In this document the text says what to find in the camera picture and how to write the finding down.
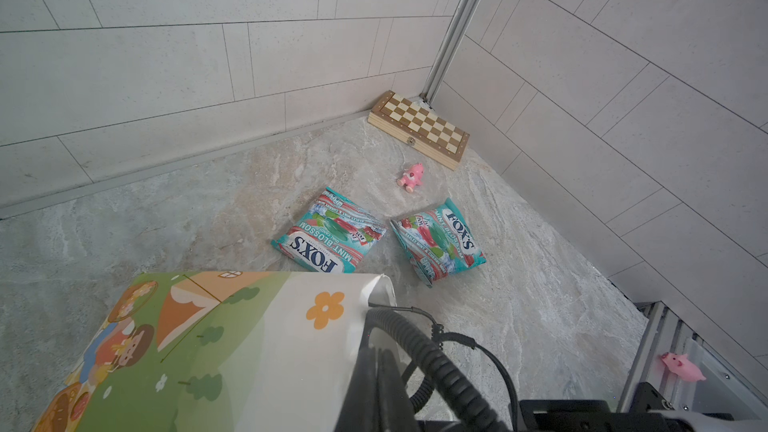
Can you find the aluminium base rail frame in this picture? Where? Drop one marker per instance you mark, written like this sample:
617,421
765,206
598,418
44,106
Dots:
650,386

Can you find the illustrated white paper bag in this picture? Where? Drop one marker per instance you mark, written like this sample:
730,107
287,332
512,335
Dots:
221,351

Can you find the wooden folding chessboard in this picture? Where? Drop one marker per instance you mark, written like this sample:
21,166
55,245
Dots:
417,125

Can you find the metal corner strip right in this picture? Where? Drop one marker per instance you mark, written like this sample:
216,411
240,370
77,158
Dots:
454,34

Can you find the pink pig toy on rail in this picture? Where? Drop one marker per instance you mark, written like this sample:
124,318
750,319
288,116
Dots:
682,367

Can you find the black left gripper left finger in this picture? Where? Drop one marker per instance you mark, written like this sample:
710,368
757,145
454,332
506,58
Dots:
360,409

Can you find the teal Fox's mint candy bag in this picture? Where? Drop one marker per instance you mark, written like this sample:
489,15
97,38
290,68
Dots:
333,236

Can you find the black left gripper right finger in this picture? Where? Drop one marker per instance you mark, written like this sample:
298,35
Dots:
394,407

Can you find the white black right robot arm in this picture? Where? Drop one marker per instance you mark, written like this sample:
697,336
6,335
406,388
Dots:
403,381

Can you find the pink pig toy on table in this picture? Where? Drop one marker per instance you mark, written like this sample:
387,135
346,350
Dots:
411,178

